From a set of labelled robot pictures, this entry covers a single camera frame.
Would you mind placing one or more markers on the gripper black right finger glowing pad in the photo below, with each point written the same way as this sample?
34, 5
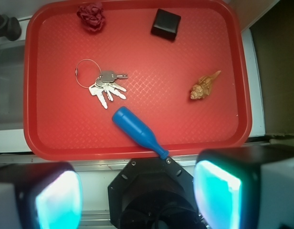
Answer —
250, 187

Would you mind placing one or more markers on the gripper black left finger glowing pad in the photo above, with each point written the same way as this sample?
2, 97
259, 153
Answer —
40, 196

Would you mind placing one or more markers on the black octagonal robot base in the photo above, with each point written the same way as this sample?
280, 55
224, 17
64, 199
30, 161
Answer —
151, 193

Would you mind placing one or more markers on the crumpled red paper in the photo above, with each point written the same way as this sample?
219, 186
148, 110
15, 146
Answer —
91, 16

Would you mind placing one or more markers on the tan conch seashell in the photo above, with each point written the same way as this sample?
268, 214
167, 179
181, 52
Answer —
203, 87

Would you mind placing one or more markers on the blue plastic bottle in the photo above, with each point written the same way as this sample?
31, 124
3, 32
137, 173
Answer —
138, 131

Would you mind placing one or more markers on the red plastic tray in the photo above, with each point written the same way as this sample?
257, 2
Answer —
62, 121

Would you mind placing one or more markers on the bunch of silver keys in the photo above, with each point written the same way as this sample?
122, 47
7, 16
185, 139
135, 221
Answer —
104, 83

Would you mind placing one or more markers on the black square box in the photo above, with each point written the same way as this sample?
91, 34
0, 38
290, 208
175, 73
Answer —
165, 24

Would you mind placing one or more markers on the dark metal clamp knob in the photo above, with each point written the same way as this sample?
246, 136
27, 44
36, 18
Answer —
9, 27

